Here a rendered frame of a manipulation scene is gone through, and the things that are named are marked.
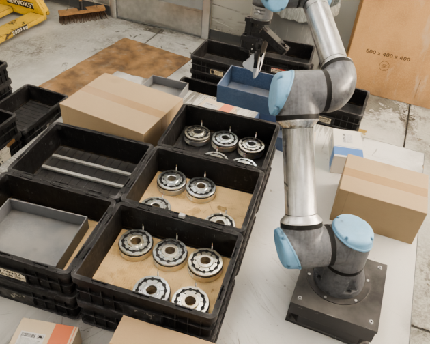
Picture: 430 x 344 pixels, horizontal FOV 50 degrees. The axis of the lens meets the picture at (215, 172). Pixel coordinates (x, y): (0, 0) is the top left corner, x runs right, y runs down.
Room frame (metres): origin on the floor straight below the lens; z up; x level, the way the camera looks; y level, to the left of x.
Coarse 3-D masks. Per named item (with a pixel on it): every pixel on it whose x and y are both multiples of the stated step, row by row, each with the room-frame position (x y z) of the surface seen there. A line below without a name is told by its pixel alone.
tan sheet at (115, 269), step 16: (112, 256) 0.86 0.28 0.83; (96, 272) 0.80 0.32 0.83; (112, 272) 0.81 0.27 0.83; (128, 272) 0.81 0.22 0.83; (144, 272) 0.82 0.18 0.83; (160, 272) 0.82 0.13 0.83; (176, 272) 0.83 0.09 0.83; (224, 272) 0.84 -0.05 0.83; (128, 288) 0.76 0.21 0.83; (176, 288) 0.77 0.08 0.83; (208, 288) 0.78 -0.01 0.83; (192, 304) 0.72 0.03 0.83
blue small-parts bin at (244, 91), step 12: (228, 72) 1.50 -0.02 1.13; (240, 72) 1.53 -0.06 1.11; (252, 72) 1.52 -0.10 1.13; (264, 72) 1.50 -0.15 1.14; (228, 84) 1.51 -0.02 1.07; (240, 84) 1.52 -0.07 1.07; (252, 84) 1.51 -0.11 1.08; (264, 84) 1.50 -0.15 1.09; (216, 96) 1.40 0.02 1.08; (228, 96) 1.39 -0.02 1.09; (240, 96) 1.37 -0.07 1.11; (252, 96) 1.36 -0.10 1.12; (264, 96) 1.35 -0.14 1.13; (252, 108) 1.36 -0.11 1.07; (264, 108) 1.35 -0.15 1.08
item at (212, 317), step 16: (144, 208) 0.98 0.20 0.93; (192, 224) 0.93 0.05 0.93; (208, 224) 0.93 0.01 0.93; (96, 240) 0.84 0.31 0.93; (240, 240) 0.88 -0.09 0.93; (96, 288) 0.69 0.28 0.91; (112, 288) 0.69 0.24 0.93; (224, 288) 0.71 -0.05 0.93; (160, 304) 0.65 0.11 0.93; (176, 304) 0.65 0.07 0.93; (208, 320) 0.62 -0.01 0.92
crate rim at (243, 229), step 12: (192, 156) 1.25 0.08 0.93; (204, 156) 1.25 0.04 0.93; (144, 168) 1.16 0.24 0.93; (240, 168) 1.21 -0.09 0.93; (252, 168) 1.21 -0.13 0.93; (132, 180) 1.10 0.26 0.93; (144, 204) 0.99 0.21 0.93; (252, 204) 1.03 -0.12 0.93; (192, 216) 0.96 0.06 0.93; (228, 228) 0.92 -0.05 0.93; (240, 228) 0.93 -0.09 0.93
